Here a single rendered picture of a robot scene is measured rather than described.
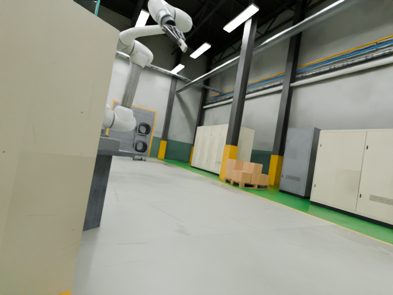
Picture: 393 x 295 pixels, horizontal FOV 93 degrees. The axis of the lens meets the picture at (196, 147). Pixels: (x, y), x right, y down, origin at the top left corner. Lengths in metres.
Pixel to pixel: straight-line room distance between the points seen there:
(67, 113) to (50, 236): 0.53
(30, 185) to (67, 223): 0.24
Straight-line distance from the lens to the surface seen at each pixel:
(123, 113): 1.73
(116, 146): 1.65
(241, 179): 5.48
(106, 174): 1.72
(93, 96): 1.02
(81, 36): 1.06
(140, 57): 1.79
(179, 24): 1.39
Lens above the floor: 0.73
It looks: 2 degrees up
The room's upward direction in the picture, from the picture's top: 10 degrees clockwise
